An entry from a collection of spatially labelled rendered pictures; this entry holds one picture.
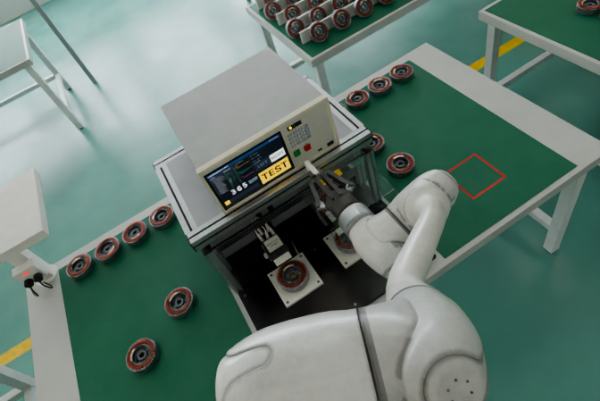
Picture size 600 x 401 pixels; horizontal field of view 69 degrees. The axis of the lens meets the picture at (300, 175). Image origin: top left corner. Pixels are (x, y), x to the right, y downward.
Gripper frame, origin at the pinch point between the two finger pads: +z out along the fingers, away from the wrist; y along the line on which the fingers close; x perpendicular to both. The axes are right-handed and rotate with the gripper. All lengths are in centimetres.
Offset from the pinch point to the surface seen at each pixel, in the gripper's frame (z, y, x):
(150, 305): 23, -71, -44
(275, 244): 3.3, -20.1, -26.3
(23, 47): 310, -102, -44
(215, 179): 9.3, -25.7, 7.9
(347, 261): -9.6, -1.7, -40.1
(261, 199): 6.8, -17.0, -6.8
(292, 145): 9.4, -0.6, 4.0
